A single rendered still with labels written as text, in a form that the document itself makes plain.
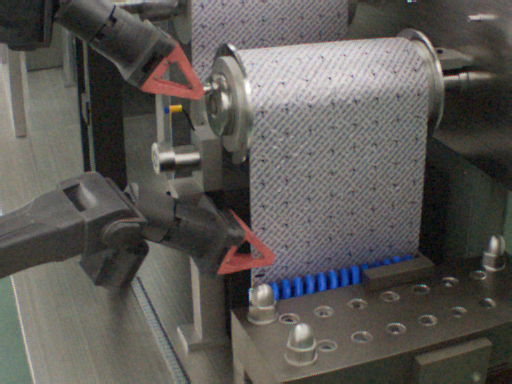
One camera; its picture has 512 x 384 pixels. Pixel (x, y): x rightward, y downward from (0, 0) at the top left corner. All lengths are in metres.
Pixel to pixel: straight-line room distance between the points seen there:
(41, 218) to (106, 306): 0.44
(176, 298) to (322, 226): 0.32
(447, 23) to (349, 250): 0.34
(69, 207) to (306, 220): 0.31
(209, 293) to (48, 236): 0.34
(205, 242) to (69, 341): 0.32
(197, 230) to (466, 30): 0.45
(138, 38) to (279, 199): 0.26
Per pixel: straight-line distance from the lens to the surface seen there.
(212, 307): 1.18
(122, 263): 1.00
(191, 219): 0.99
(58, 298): 1.34
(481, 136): 1.15
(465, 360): 1.01
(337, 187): 1.07
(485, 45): 1.12
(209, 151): 1.07
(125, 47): 0.97
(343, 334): 1.00
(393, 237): 1.14
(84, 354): 1.21
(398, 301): 1.06
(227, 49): 1.03
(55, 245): 0.90
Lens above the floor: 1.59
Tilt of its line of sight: 25 degrees down
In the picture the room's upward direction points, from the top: 1 degrees counter-clockwise
